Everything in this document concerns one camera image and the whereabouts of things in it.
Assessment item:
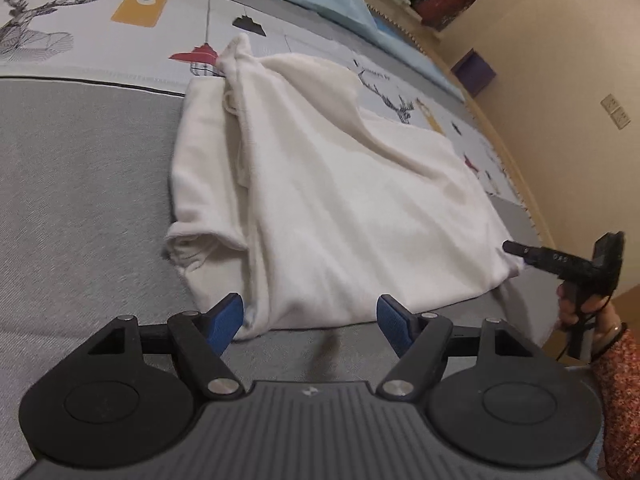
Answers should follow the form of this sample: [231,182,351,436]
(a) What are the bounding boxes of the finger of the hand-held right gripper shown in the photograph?
[502,240,558,273]

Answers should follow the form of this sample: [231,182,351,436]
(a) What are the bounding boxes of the white garment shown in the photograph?
[165,34,526,343]

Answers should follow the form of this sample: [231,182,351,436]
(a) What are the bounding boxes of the grey printed bed sheet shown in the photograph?
[0,0,556,480]

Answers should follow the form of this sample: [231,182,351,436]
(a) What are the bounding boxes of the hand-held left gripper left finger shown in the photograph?
[87,292,246,402]

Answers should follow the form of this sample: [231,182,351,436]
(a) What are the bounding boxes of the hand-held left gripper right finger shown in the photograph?
[375,294,532,402]

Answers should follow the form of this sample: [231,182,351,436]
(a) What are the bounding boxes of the person's right hand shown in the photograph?
[556,282,627,363]

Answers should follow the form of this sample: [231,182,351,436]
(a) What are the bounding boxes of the purple box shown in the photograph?
[450,49,497,97]

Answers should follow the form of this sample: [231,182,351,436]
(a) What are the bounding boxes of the person's right forearm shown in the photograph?
[590,322,640,480]

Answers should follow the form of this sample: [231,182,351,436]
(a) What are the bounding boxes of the red blanket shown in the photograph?
[414,0,482,32]

